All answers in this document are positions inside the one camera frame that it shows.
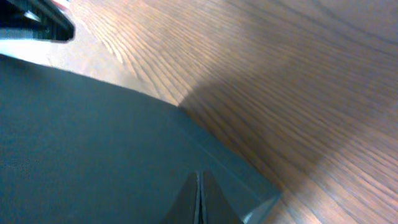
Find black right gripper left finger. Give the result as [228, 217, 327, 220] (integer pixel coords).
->
[160, 173, 200, 224]

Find dark green box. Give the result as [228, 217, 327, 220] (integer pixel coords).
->
[1, 56, 281, 223]

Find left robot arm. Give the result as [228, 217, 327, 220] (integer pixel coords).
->
[1, 0, 75, 42]

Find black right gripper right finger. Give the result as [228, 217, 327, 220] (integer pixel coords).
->
[200, 171, 243, 224]

